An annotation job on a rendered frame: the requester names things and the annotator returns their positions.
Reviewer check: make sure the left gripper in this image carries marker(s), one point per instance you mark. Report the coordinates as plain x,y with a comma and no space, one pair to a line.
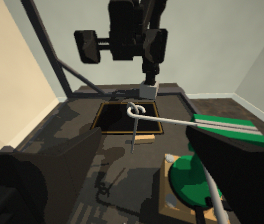
91,49

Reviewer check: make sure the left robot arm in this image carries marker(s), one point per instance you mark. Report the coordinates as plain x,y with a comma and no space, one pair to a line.
128,15

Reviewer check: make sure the white horizontal rod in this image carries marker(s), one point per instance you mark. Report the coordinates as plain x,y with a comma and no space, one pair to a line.
164,120

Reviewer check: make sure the black mat with tan border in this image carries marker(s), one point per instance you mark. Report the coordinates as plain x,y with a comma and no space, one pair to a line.
114,120

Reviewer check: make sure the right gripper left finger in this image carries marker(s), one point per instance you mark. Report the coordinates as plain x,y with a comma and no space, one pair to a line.
51,180

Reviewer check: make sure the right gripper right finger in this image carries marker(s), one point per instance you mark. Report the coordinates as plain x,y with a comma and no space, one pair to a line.
237,169

